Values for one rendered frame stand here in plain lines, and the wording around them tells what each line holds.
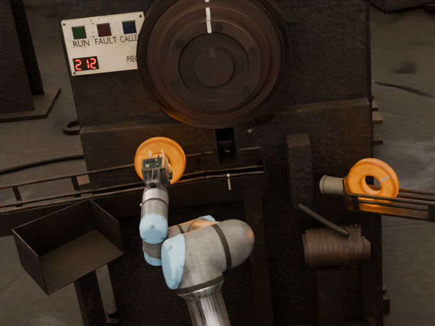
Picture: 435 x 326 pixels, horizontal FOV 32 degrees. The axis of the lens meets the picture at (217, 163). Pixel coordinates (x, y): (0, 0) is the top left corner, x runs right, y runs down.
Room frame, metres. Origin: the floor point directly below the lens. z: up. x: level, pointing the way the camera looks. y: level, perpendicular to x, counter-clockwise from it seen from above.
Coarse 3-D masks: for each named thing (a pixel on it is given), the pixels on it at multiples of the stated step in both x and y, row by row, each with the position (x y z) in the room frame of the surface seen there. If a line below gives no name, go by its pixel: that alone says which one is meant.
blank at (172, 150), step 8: (144, 144) 2.11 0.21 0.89; (152, 144) 2.11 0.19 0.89; (160, 144) 2.11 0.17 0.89; (168, 144) 2.10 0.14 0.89; (176, 144) 2.12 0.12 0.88; (144, 152) 2.11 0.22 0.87; (152, 152) 2.11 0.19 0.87; (160, 152) 2.11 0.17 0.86; (168, 152) 2.10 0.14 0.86; (176, 152) 2.10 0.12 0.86; (136, 160) 2.11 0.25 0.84; (176, 160) 2.10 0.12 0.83; (184, 160) 2.10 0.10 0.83; (136, 168) 2.11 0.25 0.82; (176, 168) 2.10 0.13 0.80; (176, 176) 2.10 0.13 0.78
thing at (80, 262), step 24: (48, 216) 2.06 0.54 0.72; (72, 216) 2.10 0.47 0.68; (96, 216) 2.10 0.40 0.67; (24, 240) 2.01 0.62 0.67; (48, 240) 2.05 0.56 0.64; (72, 240) 2.09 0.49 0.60; (96, 240) 2.06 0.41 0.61; (120, 240) 1.97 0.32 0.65; (24, 264) 1.97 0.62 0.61; (48, 264) 1.98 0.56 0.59; (72, 264) 1.95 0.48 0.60; (96, 264) 1.93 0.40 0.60; (48, 288) 1.85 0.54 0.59; (96, 288) 1.97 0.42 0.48; (96, 312) 1.97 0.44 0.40
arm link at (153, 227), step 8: (152, 200) 1.86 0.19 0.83; (160, 200) 1.86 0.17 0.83; (144, 208) 1.84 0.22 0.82; (152, 208) 1.83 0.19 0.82; (160, 208) 1.83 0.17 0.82; (144, 216) 1.81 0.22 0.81; (152, 216) 1.80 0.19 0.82; (160, 216) 1.80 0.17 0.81; (144, 224) 1.78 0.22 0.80; (152, 224) 1.77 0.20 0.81; (160, 224) 1.78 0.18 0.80; (144, 232) 1.77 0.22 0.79; (152, 232) 1.77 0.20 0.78; (160, 232) 1.77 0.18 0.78; (144, 240) 1.78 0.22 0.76; (152, 240) 1.78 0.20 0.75; (160, 240) 1.78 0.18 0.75
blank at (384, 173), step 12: (360, 168) 2.03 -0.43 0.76; (372, 168) 2.01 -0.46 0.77; (384, 168) 1.99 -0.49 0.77; (348, 180) 2.06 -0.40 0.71; (360, 180) 2.03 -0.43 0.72; (384, 180) 1.99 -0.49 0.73; (396, 180) 1.98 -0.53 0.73; (360, 192) 2.04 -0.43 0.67; (372, 192) 2.03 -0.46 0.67; (384, 192) 1.99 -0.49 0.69; (396, 192) 1.97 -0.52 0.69; (372, 204) 2.01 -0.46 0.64
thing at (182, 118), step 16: (160, 0) 2.19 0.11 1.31; (176, 0) 2.19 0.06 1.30; (256, 0) 2.18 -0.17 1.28; (160, 16) 2.19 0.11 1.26; (272, 16) 2.17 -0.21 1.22; (144, 32) 2.20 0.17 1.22; (288, 32) 2.17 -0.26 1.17; (144, 48) 2.20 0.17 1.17; (288, 48) 2.17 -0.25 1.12; (144, 64) 2.20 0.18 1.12; (288, 64) 2.17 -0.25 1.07; (144, 80) 2.20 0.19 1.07; (160, 96) 2.20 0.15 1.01; (272, 96) 2.18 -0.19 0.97; (176, 112) 2.19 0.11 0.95; (256, 112) 2.18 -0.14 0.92; (208, 128) 2.19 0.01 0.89
